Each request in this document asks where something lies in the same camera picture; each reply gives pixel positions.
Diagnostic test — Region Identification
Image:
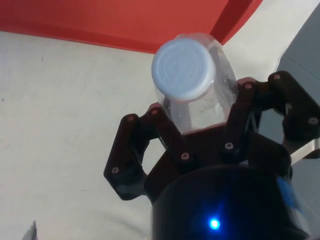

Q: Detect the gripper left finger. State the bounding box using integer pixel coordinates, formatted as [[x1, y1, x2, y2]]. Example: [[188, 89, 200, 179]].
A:
[[103, 103, 197, 201]]

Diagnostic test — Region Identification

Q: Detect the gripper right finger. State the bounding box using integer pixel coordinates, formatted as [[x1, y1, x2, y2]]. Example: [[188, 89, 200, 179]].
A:
[[219, 71, 320, 181]]

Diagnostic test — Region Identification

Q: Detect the clear plastic bottle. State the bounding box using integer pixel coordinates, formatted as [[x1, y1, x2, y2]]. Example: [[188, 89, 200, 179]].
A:
[[151, 34, 238, 135]]

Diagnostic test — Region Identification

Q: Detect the red tray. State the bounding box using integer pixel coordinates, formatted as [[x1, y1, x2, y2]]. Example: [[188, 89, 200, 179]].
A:
[[0, 0, 263, 55]]

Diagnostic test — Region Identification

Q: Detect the pale grey locker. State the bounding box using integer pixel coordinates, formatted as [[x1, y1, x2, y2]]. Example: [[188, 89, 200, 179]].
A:
[[274, 0, 320, 106]]

